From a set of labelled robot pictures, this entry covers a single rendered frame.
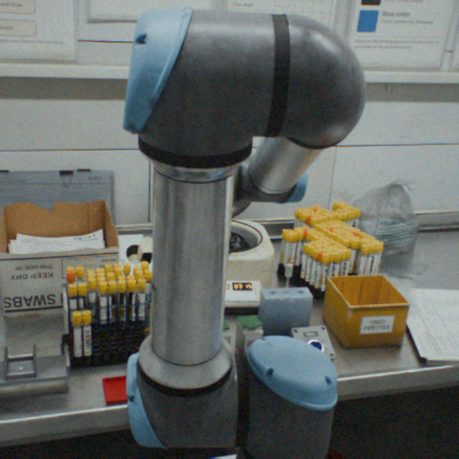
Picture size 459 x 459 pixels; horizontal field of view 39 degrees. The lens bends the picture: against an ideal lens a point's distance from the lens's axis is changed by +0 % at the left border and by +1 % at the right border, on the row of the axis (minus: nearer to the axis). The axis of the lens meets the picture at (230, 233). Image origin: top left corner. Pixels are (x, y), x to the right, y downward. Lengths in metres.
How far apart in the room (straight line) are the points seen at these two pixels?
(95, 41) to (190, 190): 1.00
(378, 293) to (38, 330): 0.73
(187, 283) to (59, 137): 1.00
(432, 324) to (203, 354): 0.81
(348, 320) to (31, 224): 0.79
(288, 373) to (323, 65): 0.38
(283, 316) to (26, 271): 0.53
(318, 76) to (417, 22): 1.26
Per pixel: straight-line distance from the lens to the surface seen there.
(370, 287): 1.46
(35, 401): 1.19
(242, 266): 1.43
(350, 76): 0.63
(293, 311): 1.32
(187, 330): 0.73
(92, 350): 1.26
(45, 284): 1.40
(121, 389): 1.19
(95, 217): 1.64
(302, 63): 0.60
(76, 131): 1.64
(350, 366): 1.31
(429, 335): 1.44
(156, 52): 0.59
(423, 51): 1.88
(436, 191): 2.04
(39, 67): 1.57
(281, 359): 0.83
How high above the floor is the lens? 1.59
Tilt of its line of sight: 23 degrees down
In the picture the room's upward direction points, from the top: 4 degrees clockwise
